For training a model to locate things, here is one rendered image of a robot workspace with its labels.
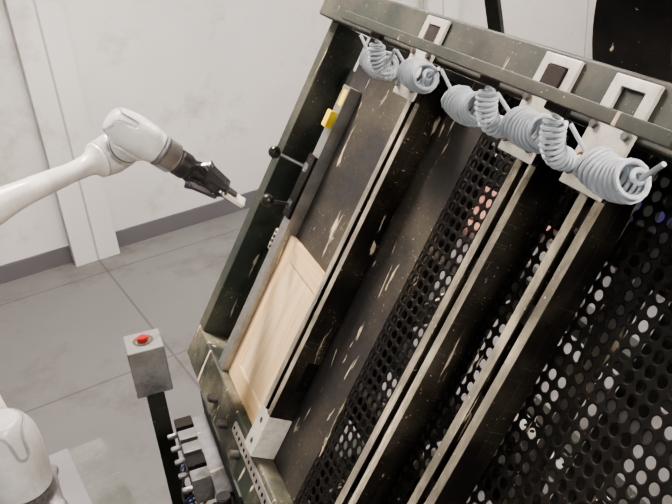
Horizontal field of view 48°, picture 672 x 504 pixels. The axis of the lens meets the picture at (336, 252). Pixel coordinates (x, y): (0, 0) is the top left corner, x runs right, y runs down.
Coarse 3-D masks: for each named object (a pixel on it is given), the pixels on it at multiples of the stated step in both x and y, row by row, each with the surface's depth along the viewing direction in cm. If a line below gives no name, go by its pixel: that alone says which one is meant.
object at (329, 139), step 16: (352, 96) 213; (352, 112) 215; (336, 128) 215; (320, 144) 218; (336, 144) 217; (320, 160) 217; (320, 176) 219; (304, 192) 220; (304, 208) 222; (288, 224) 222; (272, 256) 225; (272, 272) 227; (256, 288) 229; (256, 304) 229; (240, 320) 233; (240, 336) 232; (224, 352) 237; (224, 368) 235
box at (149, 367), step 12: (132, 336) 250; (156, 336) 249; (132, 348) 244; (144, 348) 243; (156, 348) 244; (132, 360) 242; (144, 360) 244; (156, 360) 245; (132, 372) 244; (144, 372) 246; (156, 372) 247; (168, 372) 249; (144, 384) 247; (156, 384) 249; (168, 384) 251; (144, 396) 249
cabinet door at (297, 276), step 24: (288, 240) 224; (288, 264) 220; (312, 264) 207; (288, 288) 216; (312, 288) 203; (264, 312) 225; (288, 312) 212; (264, 336) 221; (288, 336) 208; (240, 360) 230; (264, 360) 217; (240, 384) 225; (264, 384) 213
